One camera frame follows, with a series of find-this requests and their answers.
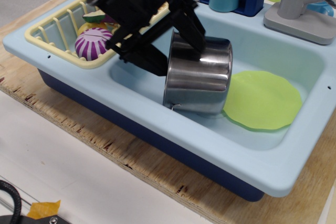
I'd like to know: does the black braided cable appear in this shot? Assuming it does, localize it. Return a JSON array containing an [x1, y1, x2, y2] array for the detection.
[[0, 179, 22, 224]]

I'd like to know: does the yellow toy vegetable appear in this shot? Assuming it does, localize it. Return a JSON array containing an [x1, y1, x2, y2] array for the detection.
[[77, 23, 108, 36]]

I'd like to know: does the toy eggplant slice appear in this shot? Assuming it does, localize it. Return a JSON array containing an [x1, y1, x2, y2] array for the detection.
[[82, 10, 116, 23]]

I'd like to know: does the light blue toy sink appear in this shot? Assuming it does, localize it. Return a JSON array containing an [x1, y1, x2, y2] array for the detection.
[[3, 0, 335, 201]]

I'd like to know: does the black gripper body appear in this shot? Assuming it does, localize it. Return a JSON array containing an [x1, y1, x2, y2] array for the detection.
[[89, 0, 197, 52]]

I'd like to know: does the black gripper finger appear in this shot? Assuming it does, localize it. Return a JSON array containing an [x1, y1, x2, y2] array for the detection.
[[118, 42, 168, 77], [168, 8, 206, 54]]

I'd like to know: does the purple striped toy onion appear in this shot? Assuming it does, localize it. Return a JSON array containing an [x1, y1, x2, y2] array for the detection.
[[75, 27, 112, 61]]

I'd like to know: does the cream dish drying rack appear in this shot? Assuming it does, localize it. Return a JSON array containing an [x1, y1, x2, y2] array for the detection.
[[24, 0, 171, 69]]

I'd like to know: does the stainless steel pot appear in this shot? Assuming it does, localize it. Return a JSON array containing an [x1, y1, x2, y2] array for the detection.
[[163, 32, 233, 115]]

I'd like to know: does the plywood board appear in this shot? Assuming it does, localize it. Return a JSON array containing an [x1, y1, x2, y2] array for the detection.
[[0, 0, 336, 224]]

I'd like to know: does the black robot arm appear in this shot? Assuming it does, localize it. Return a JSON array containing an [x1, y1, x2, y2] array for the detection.
[[88, 0, 206, 76]]

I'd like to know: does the yellow tape piece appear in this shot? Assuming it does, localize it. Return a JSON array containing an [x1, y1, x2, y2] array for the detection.
[[26, 200, 61, 220]]

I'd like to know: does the grey toy faucet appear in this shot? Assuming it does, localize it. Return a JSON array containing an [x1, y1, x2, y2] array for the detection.
[[263, 0, 335, 45]]

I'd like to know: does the green plastic plate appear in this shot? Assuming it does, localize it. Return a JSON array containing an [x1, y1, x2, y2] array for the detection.
[[223, 71, 302, 130]]

